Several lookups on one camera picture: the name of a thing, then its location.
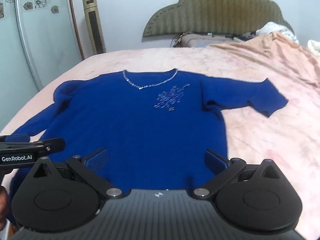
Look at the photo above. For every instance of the olive padded headboard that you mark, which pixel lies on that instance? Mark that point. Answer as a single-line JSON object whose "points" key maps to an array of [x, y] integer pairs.
{"points": [[212, 12]]}

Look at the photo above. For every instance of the blue beaded sweater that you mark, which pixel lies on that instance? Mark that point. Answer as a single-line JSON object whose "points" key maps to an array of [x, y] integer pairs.
{"points": [[125, 120]]}

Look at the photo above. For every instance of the person's left hand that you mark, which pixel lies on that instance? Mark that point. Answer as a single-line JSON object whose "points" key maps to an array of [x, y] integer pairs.
{"points": [[3, 205]]}

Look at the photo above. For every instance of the white crumpled quilt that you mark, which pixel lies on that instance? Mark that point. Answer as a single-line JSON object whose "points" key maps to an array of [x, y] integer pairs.
{"points": [[271, 28]]}

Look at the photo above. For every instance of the dark clothes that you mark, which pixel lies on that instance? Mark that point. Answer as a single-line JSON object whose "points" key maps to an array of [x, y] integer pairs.
{"points": [[247, 35]]}

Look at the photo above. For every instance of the beige patterned pillow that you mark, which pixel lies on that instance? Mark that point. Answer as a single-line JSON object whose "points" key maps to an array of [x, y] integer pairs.
{"points": [[200, 41]]}

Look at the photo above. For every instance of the cream crumpled cloth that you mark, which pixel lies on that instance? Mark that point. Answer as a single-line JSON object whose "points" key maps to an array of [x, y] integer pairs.
{"points": [[313, 47]]}

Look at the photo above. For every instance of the gold tower air conditioner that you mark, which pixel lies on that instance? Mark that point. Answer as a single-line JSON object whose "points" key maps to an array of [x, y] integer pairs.
{"points": [[94, 27]]}

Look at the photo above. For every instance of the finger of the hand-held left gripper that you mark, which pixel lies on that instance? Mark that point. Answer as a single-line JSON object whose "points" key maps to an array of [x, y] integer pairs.
{"points": [[53, 145], [17, 138]]}

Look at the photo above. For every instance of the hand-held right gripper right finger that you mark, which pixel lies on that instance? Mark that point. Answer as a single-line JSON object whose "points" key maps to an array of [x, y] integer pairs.
{"points": [[215, 162]]}

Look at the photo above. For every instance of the flower print wardrobe door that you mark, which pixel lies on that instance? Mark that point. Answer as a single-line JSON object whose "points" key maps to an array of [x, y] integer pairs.
{"points": [[37, 42]]}

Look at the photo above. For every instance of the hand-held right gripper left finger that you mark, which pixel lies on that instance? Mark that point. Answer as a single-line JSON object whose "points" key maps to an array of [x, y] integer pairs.
{"points": [[96, 160]]}

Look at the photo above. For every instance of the pink bed blanket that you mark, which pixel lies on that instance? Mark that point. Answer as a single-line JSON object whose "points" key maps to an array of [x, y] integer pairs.
{"points": [[262, 142]]}

